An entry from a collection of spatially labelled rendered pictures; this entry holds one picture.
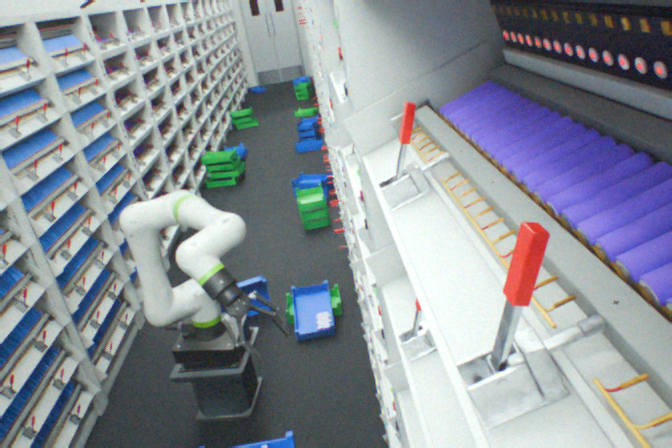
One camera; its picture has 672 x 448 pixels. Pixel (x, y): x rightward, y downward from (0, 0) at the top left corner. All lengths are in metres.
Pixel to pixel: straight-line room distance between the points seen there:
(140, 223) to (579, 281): 1.83
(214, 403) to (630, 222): 2.29
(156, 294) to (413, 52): 1.70
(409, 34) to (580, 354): 0.45
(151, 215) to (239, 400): 0.92
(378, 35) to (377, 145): 0.13
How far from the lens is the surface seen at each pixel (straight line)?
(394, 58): 0.66
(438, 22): 0.67
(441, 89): 0.67
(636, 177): 0.36
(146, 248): 2.09
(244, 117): 8.03
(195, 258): 1.66
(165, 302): 2.22
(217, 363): 2.36
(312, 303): 3.00
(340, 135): 1.39
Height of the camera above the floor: 1.65
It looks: 24 degrees down
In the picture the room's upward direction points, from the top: 10 degrees counter-clockwise
